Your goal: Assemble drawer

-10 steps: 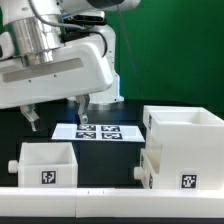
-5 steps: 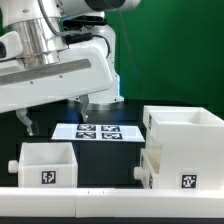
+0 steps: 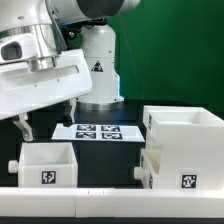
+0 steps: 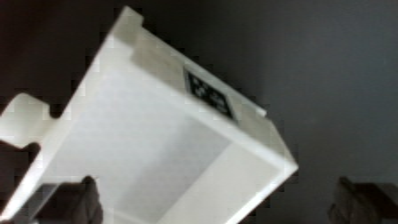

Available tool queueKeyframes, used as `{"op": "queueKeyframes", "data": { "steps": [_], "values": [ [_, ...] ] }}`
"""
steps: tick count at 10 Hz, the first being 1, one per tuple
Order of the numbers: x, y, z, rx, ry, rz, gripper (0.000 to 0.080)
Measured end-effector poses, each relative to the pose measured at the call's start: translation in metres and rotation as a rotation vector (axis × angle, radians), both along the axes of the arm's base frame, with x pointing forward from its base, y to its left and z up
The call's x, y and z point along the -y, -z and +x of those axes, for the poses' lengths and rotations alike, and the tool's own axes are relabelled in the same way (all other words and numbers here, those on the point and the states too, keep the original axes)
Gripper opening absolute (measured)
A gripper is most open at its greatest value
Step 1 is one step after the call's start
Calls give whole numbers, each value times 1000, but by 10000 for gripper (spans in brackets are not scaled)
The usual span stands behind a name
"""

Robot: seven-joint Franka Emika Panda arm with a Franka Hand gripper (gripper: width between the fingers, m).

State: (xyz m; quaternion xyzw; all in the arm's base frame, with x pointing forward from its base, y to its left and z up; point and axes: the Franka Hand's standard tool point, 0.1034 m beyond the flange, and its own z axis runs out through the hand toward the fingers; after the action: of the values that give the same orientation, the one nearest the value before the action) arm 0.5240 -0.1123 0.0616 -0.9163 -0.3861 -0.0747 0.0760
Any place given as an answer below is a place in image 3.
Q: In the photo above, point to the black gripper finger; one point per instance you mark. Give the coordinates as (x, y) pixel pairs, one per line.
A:
(21, 121)
(69, 111)

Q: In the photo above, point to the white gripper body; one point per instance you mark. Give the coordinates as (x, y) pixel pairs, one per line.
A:
(22, 91)

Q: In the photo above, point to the white drawer box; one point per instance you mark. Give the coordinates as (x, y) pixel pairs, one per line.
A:
(148, 170)
(46, 165)

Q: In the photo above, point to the white drawer box front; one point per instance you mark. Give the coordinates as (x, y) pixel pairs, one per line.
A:
(148, 170)

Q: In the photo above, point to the white drawer cabinet frame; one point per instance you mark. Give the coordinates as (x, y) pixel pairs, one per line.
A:
(184, 148)

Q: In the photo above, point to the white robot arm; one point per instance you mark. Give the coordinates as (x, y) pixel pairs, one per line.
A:
(54, 51)

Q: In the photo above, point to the white marker base plate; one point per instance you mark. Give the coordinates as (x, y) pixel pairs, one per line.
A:
(96, 132)

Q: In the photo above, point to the white front fence rail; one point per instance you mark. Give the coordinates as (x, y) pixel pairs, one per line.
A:
(113, 203)

